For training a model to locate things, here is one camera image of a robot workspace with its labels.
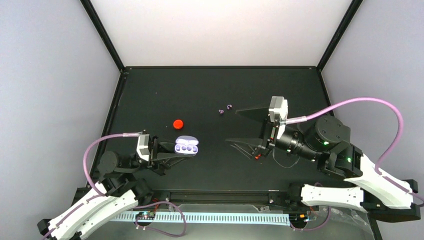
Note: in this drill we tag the black left rear frame post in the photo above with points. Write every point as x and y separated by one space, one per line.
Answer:
102 32

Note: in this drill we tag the clear glass cup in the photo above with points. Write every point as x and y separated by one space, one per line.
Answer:
284 159

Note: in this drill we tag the black frame post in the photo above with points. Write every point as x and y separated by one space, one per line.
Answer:
102 32
338 34

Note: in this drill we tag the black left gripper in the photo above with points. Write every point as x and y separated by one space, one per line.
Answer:
160 161

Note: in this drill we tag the orange round bottle cap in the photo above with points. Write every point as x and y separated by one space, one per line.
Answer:
178 124

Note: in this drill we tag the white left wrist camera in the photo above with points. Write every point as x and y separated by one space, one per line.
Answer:
142 148

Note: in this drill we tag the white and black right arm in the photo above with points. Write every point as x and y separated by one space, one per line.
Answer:
327 143

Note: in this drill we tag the lavender earbud charging case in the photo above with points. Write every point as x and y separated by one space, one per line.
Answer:
186 145

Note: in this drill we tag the black right rear frame post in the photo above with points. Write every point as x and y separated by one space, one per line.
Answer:
338 34

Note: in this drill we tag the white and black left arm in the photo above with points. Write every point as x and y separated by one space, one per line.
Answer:
118 189

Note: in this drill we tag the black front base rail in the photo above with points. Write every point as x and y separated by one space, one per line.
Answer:
218 195

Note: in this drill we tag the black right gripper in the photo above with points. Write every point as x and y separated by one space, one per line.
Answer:
268 130

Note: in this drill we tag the light blue slotted cable duct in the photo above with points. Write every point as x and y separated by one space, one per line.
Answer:
278 219

